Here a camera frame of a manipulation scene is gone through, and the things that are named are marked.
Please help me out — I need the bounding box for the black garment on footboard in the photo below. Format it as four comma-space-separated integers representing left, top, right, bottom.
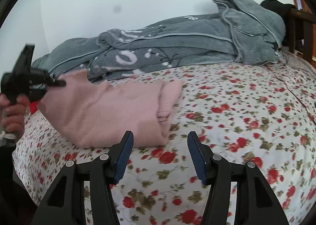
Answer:
260, 0, 297, 26

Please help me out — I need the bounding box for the brown wooden door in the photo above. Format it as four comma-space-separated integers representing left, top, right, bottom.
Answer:
293, 0, 312, 13

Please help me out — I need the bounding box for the red pillow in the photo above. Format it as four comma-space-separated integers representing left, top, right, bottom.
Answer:
29, 101, 39, 115

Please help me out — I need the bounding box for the grey floral quilt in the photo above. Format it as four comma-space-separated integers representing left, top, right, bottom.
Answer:
32, 0, 285, 82

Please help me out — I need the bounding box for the thin dark cable on bed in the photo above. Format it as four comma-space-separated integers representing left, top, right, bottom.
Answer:
265, 51, 316, 122

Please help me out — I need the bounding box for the person's left hand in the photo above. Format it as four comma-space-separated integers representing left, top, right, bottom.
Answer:
1, 93, 30, 140

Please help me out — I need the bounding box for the pink knit sweater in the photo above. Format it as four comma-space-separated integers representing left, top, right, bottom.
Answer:
38, 70, 182, 148

